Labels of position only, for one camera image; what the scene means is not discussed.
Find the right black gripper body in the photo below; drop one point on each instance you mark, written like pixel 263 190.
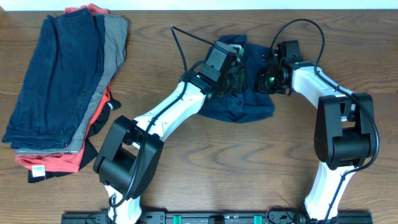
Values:
pixel 269 83

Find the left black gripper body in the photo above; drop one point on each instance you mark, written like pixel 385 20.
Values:
pixel 234 82

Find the navy blue shorts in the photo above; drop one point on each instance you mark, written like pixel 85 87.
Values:
pixel 250 105

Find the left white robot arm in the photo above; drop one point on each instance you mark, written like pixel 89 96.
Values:
pixel 129 156

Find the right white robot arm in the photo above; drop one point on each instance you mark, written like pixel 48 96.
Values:
pixel 345 133

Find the folded grey garment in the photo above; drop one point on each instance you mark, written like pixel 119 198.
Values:
pixel 116 29

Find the folded navy jeans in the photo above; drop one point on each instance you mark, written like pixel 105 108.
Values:
pixel 62 76

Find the folded red garment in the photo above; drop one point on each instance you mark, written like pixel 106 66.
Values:
pixel 65 162

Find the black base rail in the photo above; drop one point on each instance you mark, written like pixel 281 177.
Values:
pixel 275 216

